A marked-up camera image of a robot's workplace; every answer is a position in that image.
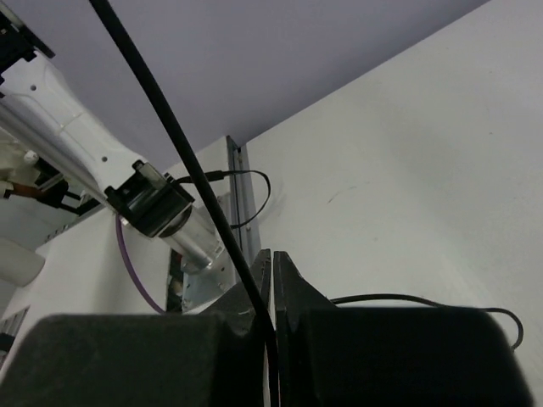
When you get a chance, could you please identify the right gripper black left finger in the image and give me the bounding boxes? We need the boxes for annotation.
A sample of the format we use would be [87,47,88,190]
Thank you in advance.
[0,248,272,407]

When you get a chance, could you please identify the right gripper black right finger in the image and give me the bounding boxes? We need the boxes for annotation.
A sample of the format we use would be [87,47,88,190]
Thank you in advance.
[273,252,534,406]

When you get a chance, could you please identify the black headphone audio cable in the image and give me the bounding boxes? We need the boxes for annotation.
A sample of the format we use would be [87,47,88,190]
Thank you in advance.
[87,0,524,407]

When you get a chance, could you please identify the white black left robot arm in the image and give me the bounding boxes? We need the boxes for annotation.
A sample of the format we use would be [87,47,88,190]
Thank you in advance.
[1,4,193,260]

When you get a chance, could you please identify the silver aluminium rail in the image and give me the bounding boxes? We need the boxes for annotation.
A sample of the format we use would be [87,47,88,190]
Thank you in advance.
[226,136,261,265]

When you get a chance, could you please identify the black left base wire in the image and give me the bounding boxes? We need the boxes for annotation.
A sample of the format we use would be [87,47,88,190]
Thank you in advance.
[176,169,272,231]

